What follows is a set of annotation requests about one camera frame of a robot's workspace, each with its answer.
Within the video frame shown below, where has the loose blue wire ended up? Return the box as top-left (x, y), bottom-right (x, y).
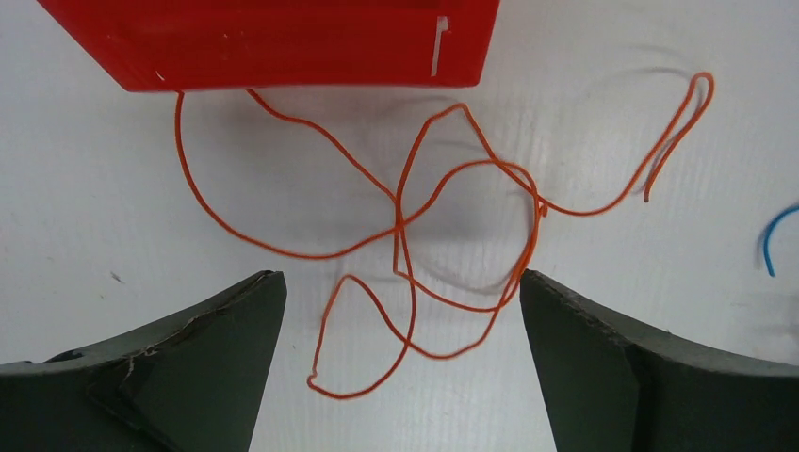
top-left (758, 202), bottom-right (799, 279)

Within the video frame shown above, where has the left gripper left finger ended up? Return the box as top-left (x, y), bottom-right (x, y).
top-left (1, 271), bottom-right (286, 451)

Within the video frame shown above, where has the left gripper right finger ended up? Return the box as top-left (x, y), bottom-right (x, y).
top-left (519, 270), bottom-right (798, 451)

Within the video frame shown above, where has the red plastic bin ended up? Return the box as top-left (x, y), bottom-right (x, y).
top-left (43, 0), bottom-right (498, 92)

